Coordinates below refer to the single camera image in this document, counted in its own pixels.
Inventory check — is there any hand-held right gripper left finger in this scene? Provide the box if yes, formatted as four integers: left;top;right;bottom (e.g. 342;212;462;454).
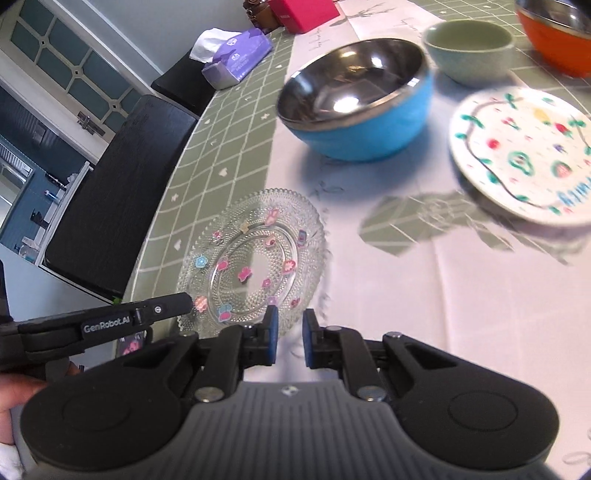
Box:
121;306;279;401

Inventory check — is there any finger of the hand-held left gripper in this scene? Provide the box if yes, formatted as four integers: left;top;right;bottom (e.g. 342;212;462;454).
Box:
18;292;195;364

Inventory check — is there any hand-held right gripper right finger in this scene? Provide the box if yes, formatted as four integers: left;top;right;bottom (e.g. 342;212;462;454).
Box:
302;308;462;402

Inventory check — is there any clear glass flower plate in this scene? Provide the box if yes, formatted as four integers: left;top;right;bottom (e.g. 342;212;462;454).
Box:
177;188;328;337

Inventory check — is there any green ceramic bowl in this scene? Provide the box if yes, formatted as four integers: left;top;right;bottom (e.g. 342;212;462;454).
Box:
422;19;515;86

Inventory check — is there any person's left hand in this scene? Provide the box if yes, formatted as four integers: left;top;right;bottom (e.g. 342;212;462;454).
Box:
0;362;82;446

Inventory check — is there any green checked tablecloth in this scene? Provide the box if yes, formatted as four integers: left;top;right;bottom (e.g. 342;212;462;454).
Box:
122;0;591;480

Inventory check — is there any black chair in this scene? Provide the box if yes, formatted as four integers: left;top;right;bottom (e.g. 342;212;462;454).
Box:
151;51;218;116
42;95;199;300

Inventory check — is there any blue steel bowl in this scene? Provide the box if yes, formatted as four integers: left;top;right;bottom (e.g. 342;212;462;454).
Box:
276;39;435;161

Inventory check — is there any white glass panel door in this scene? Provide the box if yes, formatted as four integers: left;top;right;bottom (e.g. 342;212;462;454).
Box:
0;0;145;163

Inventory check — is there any purple tissue pack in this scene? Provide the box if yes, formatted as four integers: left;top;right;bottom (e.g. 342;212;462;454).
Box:
189;28;274;90

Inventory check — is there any white fruit print plate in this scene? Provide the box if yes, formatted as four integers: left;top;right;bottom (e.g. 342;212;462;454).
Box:
449;87;591;227

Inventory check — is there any brown ornament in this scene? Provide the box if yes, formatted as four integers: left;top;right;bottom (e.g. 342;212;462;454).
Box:
242;0;280;32

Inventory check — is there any red box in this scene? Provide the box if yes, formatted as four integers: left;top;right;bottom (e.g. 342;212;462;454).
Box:
269;0;342;34

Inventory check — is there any orange steel bowl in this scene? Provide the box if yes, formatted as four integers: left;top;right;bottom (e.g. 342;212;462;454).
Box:
515;0;591;78

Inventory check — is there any metal door handle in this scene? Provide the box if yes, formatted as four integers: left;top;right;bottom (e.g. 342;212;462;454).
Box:
78;112;107;137

